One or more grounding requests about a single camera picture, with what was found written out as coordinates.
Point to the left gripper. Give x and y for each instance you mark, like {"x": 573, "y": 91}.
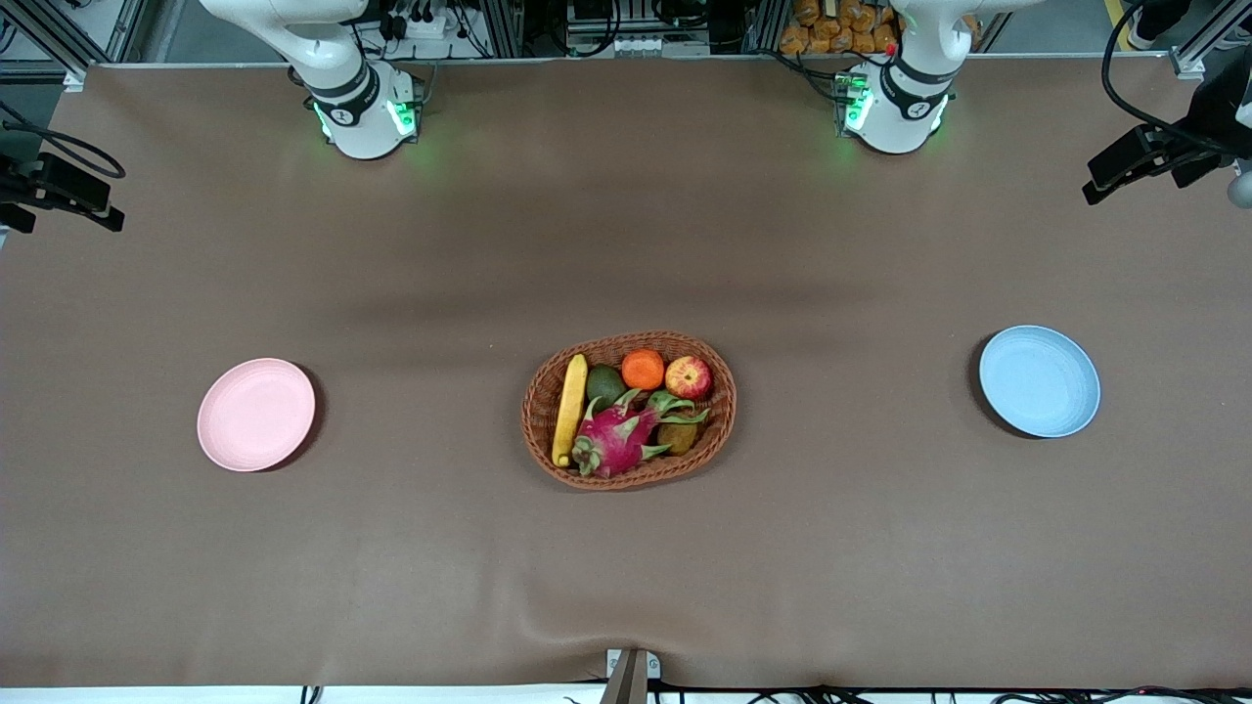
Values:
{"x": 1216, "y": 124}

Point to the red yellow apple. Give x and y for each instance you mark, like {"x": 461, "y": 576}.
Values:
{"x": 689, "y": 378}

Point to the yellow banana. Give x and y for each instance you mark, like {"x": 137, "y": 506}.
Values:
{"x": 570, "y": 406}

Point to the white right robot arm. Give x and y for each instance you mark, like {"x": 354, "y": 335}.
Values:
{"x": 357, "y": 117}

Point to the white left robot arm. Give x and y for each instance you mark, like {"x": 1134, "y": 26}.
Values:
{"x": 895, "y": 117}

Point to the blue plate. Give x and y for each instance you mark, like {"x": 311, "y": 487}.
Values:
{"x": 1040, "y": 381}

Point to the pink plate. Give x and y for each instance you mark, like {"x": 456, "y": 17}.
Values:
{"x": 256, "y": 415}

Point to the bag of orange bread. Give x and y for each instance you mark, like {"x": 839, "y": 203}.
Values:
{"x": 831, "y": 29}

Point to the white power strip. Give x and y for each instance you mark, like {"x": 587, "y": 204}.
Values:
{"x": 423, "y": 24}

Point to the brown wicker basket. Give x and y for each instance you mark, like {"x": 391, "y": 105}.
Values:
{"x": 548, "y": 430}

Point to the brown table cloth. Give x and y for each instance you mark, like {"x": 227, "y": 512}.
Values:
{"x": 626, "y": 244}

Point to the green avocado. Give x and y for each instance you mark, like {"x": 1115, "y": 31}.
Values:
{"x": 603, "y": 384}

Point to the brown kiwi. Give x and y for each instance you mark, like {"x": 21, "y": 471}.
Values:
{"x": 677, "y": 437}

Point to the orange fruit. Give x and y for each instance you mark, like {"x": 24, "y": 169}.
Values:
{"x": 643, "y": 370}

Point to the pink dragon fruit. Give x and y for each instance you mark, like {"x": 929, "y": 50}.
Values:
{"x": 614, "y": 440}

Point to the aluminium frame profile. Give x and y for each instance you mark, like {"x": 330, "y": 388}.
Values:
{"x": 54, "y": 39}
{"x": 1208, "y": 44}

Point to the grey metal mount bracket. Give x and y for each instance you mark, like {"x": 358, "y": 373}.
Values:
{"x": 631, "y": 675}

